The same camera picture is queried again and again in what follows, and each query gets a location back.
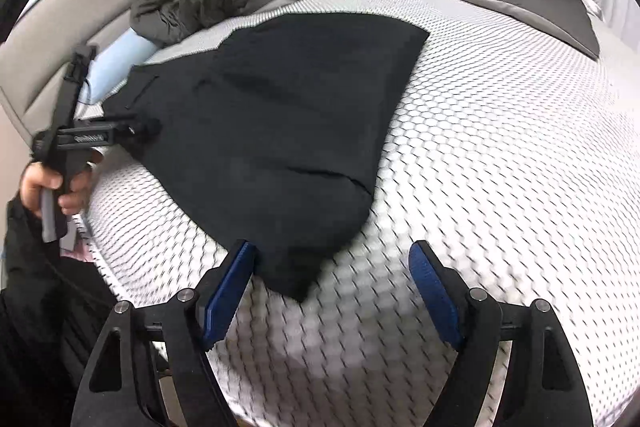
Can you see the person's left forearm black sleeve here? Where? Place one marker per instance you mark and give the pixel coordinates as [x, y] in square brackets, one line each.
[52, 312]

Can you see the white patterned mattress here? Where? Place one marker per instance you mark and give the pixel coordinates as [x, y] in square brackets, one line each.
[517, 158]

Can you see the white curtain right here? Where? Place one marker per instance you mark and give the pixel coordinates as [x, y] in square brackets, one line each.
[623, 17]

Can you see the black pants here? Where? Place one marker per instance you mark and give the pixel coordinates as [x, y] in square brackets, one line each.
[275, 136]

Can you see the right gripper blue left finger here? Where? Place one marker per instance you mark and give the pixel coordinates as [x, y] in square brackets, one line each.
[121, 383]

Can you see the person's left hand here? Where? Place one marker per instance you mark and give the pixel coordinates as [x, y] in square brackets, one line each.
[37, 178]

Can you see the beige upholstered headboard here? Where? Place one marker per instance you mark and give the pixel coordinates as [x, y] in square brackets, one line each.
[35, 54]

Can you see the light blue pillow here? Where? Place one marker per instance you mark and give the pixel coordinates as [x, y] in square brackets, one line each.
[112, 65]

